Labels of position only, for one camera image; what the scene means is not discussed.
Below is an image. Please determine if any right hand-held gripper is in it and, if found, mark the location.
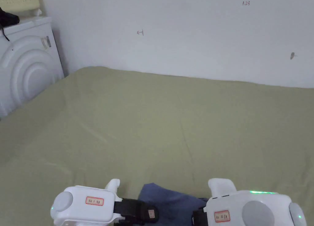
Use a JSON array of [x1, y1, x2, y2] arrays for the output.
[[192, 178, 307, 226]]

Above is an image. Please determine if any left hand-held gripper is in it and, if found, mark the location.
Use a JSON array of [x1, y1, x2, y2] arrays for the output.
[[50, 179, 159, 226]]

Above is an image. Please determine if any bed with pale green sheet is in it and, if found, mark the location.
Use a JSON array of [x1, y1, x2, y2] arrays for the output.
[[0, 66, 314, 226]]

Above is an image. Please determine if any white washing machine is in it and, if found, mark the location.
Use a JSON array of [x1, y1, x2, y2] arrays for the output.
[[0, 0, 65, 118]]

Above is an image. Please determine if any dark blue garment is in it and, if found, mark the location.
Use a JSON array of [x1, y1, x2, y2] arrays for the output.
[[138, 183, 209, 226]]

